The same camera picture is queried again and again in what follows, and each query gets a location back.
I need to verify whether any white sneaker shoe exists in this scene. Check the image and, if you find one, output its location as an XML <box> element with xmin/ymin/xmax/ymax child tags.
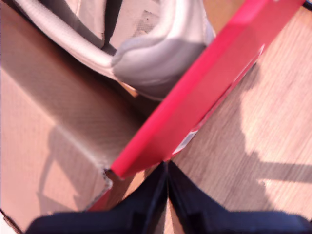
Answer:
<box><xmin>12</xmin><ymin>0</ymin><xmax>216</xmax><ymax>102</ymax></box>

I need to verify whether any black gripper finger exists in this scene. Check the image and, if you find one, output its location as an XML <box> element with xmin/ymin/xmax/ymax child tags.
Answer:
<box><xmin>167</xmin><ymin>160</ymin><xmax>232</xmax><ymax>234</ymax></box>
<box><xmin>107</xmin><ymin>160</ymin><xmax>169</xmax><ymax>234</ymax></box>

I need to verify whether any red cardboard shoebox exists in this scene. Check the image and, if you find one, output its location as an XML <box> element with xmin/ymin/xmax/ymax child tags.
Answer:
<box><xmin>0</xmin><ymin>0</ymin><xmax>307</xmax><ymax>234</ymax></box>

